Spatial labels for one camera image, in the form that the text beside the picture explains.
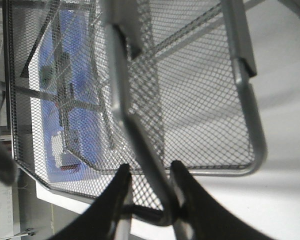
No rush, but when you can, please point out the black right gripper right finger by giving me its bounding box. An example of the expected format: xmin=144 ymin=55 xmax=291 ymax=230
xmin=170 ymin=160 xmax=271 ymax=240

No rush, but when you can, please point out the white electrical connector block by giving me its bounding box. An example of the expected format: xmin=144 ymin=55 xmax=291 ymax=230
xmin=51 ymin=129 xmax=80 ymax=173

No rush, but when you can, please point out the green terminal block module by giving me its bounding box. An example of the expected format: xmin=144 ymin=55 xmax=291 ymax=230
xmin=39 ymin=51 xmax=71 ymax=90

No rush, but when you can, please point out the blue plastic tray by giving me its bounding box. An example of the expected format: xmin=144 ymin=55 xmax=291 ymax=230
xmin=37 ymin=10 xmax=105 ymax=183

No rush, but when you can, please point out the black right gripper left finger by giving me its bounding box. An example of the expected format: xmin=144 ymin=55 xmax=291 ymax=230
xmin=50 ymin=164 xmax=132 ymax=240

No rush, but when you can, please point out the silver mesh tray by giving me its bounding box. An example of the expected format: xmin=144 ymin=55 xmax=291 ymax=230
xmin=0 ymin=0 xmax=266 ymax=208

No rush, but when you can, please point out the grey metal rack frame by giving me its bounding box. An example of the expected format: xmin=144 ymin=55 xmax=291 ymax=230
xmin=99 ymin=0 xmax=300 ymax=227

